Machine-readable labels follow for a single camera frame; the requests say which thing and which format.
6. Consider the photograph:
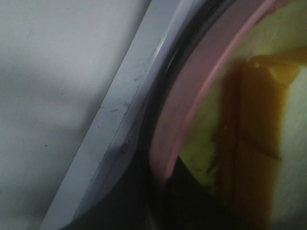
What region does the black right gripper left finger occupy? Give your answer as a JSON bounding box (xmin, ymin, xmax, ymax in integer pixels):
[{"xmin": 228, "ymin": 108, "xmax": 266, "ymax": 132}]
[{"xmin": 62, "ymin": 153, "xmax": 154, "ymax": 230}]

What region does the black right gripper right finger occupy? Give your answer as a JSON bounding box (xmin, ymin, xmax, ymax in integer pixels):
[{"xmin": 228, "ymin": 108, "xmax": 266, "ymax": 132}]
[{"xmin": 155, "ymin": 156, "xmax": 256, "ymax": 230}]

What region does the toast sandwich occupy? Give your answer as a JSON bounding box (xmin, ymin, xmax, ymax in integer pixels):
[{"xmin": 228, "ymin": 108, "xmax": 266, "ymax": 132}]
[{"xmin": 214, "ymin": 47, "xmax": 307, "ymax": 230}]

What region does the pink round plate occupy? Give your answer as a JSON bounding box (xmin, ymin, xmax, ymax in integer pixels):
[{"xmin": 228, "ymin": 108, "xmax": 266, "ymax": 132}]
[{"xmin": 147, "ymin": 0, "xmax": 307, "ymax": 187}]

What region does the white microwave oven body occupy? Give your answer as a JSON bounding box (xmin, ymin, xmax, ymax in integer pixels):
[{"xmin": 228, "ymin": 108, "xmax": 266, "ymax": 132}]
[{"xmin": 38, "ymin": 0, "xmax": 212, "ymax": 230}]

